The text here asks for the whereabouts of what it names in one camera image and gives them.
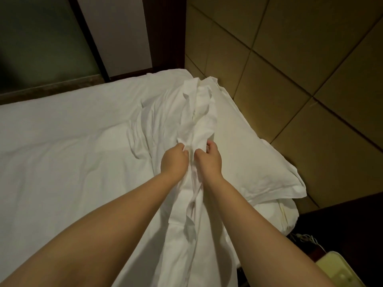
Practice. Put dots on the person's left forearm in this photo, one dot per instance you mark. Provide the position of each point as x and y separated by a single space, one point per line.
84 242

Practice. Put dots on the white pillow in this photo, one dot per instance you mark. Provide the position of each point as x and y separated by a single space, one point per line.
251 152

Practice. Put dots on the beige telephone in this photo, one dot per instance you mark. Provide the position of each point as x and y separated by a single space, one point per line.
341 272

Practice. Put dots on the person's left hand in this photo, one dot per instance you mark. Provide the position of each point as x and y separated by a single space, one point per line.
175 161

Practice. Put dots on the tan padded headboard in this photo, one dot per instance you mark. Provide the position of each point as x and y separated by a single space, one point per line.
287 68

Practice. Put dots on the white bed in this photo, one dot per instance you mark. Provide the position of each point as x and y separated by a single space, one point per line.
281 215

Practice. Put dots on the person's right hand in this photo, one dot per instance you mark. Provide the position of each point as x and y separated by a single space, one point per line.
209 161

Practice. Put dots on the dark wooden wall panel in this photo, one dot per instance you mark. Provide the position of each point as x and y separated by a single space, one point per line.
164 30

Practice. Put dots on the person's right forearm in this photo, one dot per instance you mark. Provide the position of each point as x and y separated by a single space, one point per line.
257 242

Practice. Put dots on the white pillowcase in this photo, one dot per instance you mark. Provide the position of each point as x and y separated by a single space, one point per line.
194 116

